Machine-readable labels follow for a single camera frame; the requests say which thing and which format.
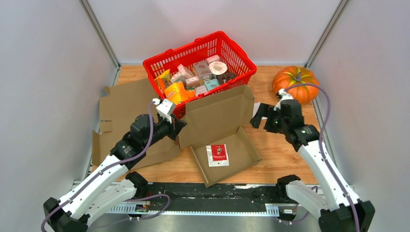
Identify dark brown round item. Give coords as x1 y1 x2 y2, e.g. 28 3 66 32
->
217 72 238 85

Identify right aluminium frame post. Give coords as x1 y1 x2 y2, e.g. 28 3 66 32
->
304 0 350 69

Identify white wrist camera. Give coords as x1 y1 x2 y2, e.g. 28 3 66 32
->
274 88 293 110
152 98 176 124

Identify teal small box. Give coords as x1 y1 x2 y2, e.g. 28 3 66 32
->
204 79 220 91

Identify aluminium frame post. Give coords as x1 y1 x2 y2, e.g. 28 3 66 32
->
79 0 121 70
304 0 350 69

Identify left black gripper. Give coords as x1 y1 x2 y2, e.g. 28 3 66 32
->
143 114 187 149

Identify orange snack box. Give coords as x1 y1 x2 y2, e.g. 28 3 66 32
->
164 81 195 105

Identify left aluminium frame post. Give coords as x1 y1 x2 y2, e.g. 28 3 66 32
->
79 0 121 70

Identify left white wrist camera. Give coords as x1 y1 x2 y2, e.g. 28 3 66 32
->
152 98 176 124

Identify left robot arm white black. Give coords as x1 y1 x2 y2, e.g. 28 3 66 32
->
41 114 187 232

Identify orange pumpkin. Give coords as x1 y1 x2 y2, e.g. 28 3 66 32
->
272 66 320 104

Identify pink white round roll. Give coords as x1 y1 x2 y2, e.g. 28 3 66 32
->
208 61 228 76

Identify red white paper packet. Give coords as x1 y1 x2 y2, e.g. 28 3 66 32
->
206 144 229 167

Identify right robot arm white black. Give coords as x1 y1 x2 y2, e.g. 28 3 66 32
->
250 99 375 232

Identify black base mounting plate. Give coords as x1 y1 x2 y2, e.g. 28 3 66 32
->
147 182 298 214

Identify yellow snack packet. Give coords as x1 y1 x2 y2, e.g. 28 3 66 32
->
155 69 172 93

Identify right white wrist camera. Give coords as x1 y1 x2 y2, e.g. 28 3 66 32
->
274 88 293 110

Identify white slotted cable duct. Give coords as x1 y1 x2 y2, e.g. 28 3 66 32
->
107 203 280 217

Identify brown cardboard sheet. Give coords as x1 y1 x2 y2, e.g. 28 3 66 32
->
92 78 180 169

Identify brown cardboard box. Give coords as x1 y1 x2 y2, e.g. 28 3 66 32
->
178 85 261 187

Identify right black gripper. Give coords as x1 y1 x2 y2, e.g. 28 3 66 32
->
249 103 287 134

